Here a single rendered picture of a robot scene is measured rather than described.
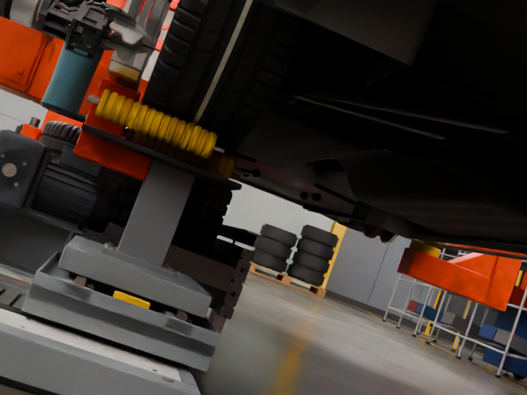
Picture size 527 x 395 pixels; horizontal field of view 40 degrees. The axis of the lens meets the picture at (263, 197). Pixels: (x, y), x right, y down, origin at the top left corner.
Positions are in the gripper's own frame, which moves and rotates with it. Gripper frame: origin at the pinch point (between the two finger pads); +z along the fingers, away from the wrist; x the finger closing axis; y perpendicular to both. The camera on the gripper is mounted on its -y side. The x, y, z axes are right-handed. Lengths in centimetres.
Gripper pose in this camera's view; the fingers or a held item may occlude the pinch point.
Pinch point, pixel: (149, 44)
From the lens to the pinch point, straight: 142.7
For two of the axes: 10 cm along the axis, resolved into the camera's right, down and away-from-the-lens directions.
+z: 9.2, 3.5, 1.9
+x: 3.9, -6.6, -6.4
